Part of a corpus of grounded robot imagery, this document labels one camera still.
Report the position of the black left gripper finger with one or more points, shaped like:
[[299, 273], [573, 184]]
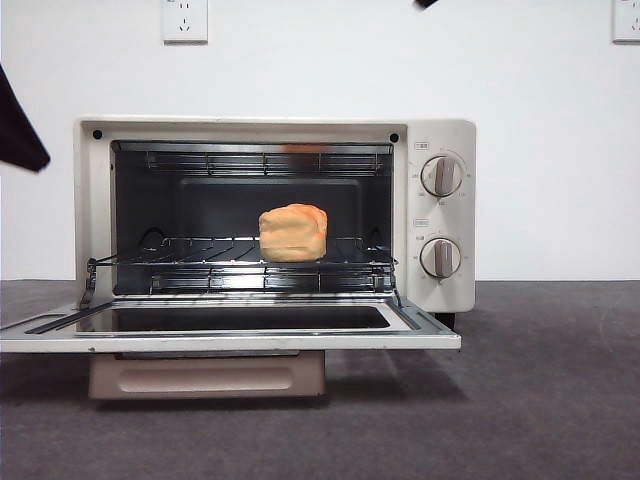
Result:
[[17, 135]]

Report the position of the golden bread loaf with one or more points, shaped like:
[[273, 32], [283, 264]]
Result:
[[292, 232]]

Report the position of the white wall socket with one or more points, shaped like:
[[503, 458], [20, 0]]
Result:
[[184, 25], [627, 22]]

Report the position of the beige oven knob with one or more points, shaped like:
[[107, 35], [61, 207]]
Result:
[[441, 176], [440, 258]]

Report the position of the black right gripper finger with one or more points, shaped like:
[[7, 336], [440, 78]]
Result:
[[426, 3]]

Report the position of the white toaster oven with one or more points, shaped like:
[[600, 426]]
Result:
[[440, 135]]

